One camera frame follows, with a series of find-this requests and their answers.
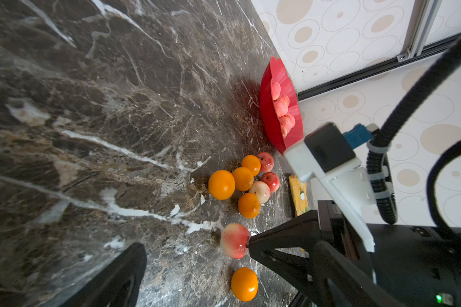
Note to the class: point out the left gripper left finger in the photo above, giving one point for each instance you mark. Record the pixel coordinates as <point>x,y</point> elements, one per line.
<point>118,284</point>

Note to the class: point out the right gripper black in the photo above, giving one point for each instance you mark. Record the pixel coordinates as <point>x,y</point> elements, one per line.
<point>287,248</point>

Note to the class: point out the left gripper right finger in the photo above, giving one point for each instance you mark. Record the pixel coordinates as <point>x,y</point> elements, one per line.
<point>329,266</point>

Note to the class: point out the pink peach top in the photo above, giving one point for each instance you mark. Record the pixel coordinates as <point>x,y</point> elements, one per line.
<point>275,89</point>

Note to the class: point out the pink peach bottom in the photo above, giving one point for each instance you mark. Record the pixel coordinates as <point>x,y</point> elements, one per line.
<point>284,131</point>

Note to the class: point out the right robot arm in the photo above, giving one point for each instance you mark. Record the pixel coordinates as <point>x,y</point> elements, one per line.
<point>417,266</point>

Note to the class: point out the red flower-shaped fruit bowl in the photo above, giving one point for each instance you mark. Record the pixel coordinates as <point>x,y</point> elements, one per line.
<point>277,72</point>

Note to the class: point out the yellow snack bag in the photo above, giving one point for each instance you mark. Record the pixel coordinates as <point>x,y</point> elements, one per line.
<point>299,195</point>

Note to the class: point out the orange tangerine middle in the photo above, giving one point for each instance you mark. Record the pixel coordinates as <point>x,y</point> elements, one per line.
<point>249,206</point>

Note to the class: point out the orange tangerine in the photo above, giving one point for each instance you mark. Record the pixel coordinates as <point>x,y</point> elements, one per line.
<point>244,284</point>
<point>252,163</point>
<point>243,178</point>
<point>221,185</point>
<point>249,206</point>

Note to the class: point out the pink peach centre small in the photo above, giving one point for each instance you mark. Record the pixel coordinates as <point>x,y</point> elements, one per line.
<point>261,190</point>

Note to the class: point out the orange tangerine bottom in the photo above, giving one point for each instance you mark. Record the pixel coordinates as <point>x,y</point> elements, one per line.
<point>244,284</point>

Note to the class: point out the orange tangerine upper left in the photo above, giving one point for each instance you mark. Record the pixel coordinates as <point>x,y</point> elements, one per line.
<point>243,178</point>

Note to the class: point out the orange tangerine top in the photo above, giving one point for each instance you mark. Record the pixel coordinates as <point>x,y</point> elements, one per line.
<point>252,163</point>

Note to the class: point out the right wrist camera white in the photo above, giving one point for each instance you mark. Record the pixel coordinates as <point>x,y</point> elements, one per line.
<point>328,155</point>

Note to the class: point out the horizontal aluminium frame bar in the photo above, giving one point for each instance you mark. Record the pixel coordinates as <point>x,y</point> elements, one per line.
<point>423,15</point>

